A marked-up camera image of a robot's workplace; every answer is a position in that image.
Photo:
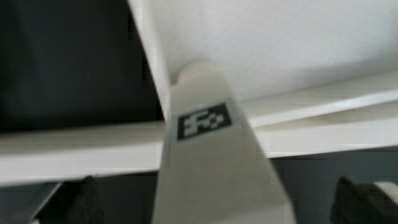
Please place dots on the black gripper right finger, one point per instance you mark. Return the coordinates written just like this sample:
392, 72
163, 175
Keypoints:
365, 203

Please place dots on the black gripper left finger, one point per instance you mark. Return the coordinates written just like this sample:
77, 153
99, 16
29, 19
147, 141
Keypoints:
74, 207

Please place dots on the white desk leg front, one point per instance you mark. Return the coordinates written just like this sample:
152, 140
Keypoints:
219, 186

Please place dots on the white desk top tray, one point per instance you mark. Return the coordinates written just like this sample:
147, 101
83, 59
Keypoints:
306, 51

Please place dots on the white L-shaped fence wall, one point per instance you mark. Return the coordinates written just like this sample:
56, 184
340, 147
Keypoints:
118, 149

